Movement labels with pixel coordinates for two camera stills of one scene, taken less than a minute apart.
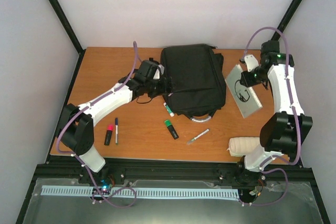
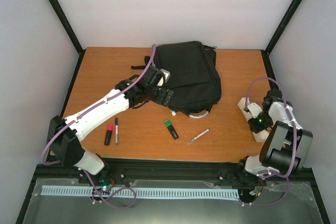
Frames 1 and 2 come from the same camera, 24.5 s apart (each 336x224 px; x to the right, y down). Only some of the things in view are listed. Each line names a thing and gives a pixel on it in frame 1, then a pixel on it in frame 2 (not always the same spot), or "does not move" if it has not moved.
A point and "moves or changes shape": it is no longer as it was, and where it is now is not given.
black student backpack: x=198 y=74 moves or changes shape
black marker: x=108 y=134 does not move
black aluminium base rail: x=65 y=167 does not move
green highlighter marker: x=171 y=129 does not move
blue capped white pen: x=116 y=131 does not move
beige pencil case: x=239 y=146 -> x=261 y=136
